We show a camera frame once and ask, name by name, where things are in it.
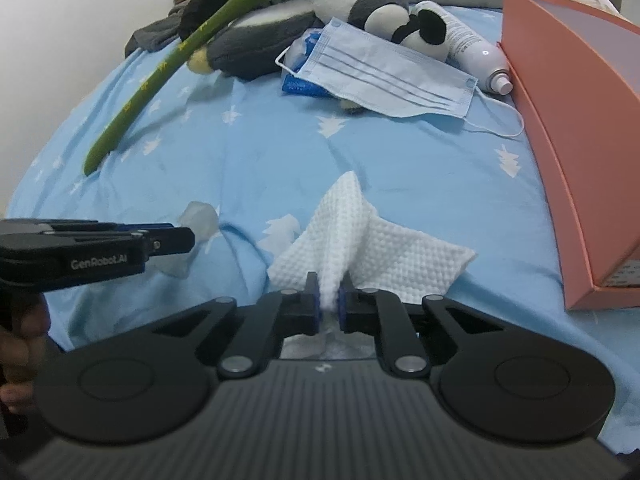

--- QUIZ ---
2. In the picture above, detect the clear plastic bag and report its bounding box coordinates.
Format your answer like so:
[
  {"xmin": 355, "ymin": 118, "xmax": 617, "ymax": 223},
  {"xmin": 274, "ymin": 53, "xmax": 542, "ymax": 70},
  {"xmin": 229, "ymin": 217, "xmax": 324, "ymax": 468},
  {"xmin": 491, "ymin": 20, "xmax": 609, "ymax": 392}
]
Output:
[{"xmin": 165, "ymin": 201, "xmax": 221, "ymax": 278}]

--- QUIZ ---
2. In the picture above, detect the blue plastic packet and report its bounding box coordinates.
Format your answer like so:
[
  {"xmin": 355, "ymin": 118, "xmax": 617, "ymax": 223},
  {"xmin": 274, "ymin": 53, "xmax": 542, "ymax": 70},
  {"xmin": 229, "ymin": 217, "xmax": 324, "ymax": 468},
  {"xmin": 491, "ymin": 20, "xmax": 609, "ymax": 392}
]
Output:
[{"xmin": 280, "ymin": 27, "xmax": 331, "ymax": 98}]

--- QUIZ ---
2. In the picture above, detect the white spray can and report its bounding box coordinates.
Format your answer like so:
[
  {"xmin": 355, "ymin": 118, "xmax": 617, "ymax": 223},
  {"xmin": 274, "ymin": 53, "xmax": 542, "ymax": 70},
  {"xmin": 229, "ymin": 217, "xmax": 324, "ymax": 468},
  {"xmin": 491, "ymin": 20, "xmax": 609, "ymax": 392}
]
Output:
[{"xmin": 410, "ymin": 0, "xmax": 514, "ymax": 95}]

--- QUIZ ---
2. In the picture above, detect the blue face mask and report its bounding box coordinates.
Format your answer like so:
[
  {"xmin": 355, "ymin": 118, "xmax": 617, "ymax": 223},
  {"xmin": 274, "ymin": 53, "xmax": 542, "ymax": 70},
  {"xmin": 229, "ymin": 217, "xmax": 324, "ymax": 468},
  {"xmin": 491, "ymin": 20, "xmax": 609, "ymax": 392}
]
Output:
[{"xmin": 275, "ymin": 16, "xmax": 526, "ymax": 138}]

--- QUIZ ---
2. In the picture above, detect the dark grey cloth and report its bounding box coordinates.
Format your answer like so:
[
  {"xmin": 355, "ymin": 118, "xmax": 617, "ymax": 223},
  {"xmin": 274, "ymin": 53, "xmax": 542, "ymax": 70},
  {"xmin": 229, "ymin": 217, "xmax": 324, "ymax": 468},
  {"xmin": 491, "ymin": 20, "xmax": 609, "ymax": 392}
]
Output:
[{"xmin": 124, "ymin": 7, "xmax": 193, "ymax": 57}]

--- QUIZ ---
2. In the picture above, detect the grey penguin plush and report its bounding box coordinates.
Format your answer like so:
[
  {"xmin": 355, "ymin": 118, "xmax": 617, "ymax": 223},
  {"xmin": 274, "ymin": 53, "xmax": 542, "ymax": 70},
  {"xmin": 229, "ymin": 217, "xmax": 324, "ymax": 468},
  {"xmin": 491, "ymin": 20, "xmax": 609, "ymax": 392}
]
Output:
[{"xmin": 189, "ymin": 0, "xmax": 416, "ymax": 81}]

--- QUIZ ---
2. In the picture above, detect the blue star-print bed sheet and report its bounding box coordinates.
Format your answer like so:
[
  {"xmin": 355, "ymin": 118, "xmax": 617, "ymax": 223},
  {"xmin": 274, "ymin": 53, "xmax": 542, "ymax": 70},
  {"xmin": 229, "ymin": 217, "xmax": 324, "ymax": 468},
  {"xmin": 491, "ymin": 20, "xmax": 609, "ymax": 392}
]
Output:
[{"xmin": 7, "ymin": 4, "xmax": 640, "ymax": 456}]

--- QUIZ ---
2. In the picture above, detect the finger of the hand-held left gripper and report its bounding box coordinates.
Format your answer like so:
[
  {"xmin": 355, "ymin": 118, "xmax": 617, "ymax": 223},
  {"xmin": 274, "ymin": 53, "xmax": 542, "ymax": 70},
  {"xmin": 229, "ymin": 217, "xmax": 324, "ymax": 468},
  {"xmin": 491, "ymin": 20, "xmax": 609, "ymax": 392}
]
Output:
[
  {"xmin": 142, "ymin": 226, "xmax": 197, "ymax": 260},
  {"xmin": 45, "ymin": 220, "xmax": 177, "ymax": 237}
]

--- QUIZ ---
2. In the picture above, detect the green long massage stick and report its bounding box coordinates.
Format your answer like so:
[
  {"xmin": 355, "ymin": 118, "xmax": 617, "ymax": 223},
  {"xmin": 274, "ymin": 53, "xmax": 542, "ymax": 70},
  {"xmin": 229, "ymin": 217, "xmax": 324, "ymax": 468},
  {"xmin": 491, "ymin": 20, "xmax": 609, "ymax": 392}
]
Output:
[{"xmin": 82, "ymin": 0, "xmax": 316, "ymax": 177}]

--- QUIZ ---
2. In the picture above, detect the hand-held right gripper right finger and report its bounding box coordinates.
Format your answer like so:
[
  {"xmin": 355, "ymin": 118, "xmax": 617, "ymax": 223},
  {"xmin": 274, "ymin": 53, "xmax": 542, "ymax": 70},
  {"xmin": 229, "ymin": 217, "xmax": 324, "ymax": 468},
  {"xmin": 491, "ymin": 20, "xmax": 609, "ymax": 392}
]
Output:
[{"xmin": 337, "ymin": 284, "xmax": 506, "ymax": 378}]

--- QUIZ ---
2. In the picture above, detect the pink cardboard box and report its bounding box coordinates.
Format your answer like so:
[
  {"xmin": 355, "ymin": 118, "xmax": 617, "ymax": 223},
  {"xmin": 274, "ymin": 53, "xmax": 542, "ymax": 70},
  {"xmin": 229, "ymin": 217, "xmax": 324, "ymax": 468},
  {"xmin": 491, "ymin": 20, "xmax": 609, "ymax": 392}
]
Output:
[{"xmin": 497, "ymin": 0, "xmax": 640, "ymax": 312}]

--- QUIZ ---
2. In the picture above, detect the white tissue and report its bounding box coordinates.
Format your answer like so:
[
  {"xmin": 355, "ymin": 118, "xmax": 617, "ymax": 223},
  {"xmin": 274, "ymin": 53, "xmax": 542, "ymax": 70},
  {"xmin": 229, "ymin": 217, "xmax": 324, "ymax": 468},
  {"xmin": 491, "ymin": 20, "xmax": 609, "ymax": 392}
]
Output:
[{"xmin": 267, "ymin": 170, "xmax": 477, "ymax": 308}]

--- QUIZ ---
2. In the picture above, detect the small panda plush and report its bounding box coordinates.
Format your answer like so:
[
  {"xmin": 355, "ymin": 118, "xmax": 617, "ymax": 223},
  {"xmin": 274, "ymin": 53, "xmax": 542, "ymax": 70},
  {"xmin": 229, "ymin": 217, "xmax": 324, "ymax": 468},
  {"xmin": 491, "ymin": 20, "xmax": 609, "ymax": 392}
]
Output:
[{"xmin": 364, "ymin": 5, "xmax": 448, "ymax": 61}]

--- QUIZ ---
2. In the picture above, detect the person's left hand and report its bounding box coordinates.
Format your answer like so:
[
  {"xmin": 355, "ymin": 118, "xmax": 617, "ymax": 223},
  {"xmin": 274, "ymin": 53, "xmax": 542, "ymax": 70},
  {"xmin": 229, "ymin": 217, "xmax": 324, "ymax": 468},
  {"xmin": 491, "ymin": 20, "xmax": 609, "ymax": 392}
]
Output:
[{"xmin": 0, "ymin": 304, "xmax": 52, "ymax": 416}]

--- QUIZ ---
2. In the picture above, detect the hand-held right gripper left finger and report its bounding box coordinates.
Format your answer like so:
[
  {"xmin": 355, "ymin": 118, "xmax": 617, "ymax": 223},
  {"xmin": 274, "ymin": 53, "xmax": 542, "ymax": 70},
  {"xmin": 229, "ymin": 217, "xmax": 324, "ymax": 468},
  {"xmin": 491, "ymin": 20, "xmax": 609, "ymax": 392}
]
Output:
[{"xmin": 150, "ymin": 271, "xmax": 321, "ymax": 378}]

